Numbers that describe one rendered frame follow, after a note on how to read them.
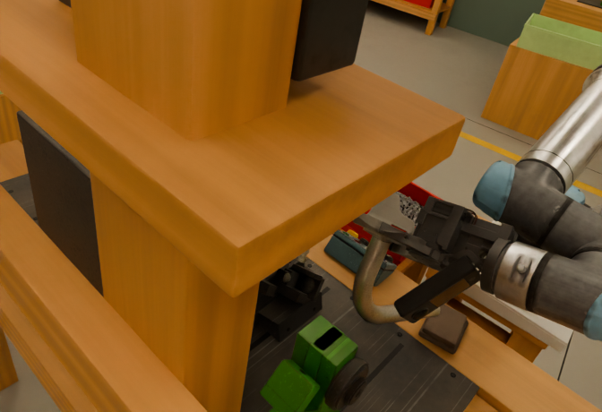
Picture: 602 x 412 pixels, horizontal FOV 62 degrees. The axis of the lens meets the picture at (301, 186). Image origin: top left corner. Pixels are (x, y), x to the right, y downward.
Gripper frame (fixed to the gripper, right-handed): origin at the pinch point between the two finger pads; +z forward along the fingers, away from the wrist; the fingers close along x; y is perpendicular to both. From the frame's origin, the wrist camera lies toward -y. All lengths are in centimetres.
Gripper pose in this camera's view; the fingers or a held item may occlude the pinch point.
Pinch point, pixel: (365, 230)
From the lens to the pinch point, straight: 75.6
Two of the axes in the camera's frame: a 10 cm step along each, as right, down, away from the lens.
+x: -5.1, -3.9, -7.7
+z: -7.3, -2.7, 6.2
